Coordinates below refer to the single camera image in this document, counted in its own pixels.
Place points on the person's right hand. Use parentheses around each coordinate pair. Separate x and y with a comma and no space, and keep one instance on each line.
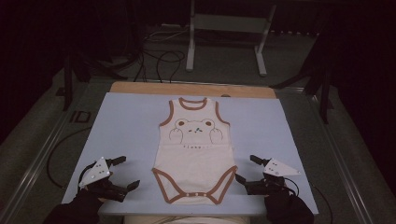
(278,200)

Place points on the wooden table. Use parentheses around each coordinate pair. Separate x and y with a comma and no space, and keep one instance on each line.
(186,89)

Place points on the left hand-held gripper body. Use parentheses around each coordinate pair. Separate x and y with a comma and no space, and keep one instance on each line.
(99,174)

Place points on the white metal stand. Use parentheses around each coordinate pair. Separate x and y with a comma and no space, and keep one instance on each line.
(227,23)

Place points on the person's light clothing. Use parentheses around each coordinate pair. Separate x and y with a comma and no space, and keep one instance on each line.
(186,220)

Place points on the cream baby bodysuit brown trim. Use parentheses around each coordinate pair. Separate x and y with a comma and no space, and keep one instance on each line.
(193,161)

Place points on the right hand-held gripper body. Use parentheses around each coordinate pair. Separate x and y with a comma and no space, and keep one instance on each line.
(271,182)

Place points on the person's left hand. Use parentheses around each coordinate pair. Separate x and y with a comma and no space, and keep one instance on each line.
(88,196)

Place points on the metal floor rail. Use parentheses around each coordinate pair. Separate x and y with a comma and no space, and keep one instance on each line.
(339,168)
(34,168)

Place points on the light blue table mat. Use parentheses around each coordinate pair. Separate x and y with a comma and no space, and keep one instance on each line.
(124,130)

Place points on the black tripod stand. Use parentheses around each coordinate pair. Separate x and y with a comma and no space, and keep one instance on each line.
(323,93)
(68,84)

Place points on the black floor plate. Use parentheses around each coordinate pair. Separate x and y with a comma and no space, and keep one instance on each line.
(80,116)

